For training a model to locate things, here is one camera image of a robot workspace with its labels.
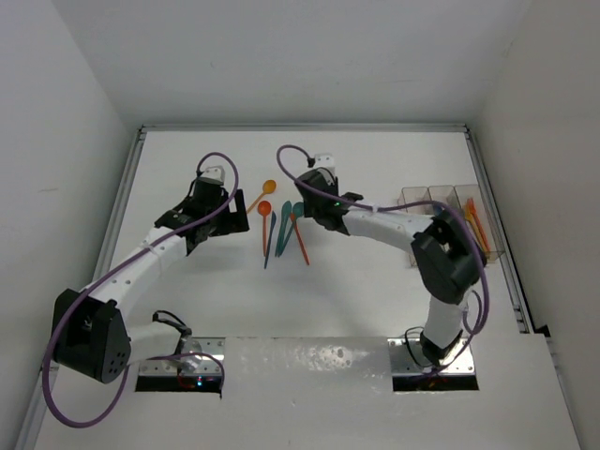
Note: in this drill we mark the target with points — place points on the orange spoon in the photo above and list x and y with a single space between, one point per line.
264 209

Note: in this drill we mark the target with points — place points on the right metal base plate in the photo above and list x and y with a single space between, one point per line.
408 360

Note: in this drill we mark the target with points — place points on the wrist white camera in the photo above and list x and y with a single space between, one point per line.
324 160
214 175

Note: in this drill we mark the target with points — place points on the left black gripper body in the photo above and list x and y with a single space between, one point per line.
218 223

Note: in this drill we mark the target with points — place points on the clear container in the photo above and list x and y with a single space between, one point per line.
464 192
444 194
415 195

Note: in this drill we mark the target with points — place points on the orange fork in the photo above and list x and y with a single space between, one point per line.
478 224

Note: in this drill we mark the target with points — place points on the yellow spoon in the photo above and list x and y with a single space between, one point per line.
268 188

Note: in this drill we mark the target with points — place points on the teal spoon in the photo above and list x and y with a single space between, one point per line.
296 212

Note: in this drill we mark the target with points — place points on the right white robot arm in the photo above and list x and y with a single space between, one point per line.
446 264

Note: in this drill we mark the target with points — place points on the yellow fork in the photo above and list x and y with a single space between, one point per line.
470 221

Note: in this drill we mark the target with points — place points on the dark blue knife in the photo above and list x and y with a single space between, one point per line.
271 223

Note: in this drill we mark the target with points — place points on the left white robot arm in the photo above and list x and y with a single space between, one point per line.
92 335

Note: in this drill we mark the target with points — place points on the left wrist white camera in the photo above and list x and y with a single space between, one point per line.
214 175

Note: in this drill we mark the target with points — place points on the clear container left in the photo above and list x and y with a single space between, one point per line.
415 195

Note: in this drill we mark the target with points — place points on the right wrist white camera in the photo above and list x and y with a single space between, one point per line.
324 160

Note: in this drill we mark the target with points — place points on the metal base plate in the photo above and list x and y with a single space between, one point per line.
408 360
202 358

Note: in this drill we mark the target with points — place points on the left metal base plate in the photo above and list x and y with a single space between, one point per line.
202 358

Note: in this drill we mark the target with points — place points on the clear container right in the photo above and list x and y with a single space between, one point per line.
464 192

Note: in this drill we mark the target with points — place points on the clear container middle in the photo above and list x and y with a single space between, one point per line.
444 194

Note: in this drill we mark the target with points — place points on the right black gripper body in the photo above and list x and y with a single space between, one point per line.
311 212

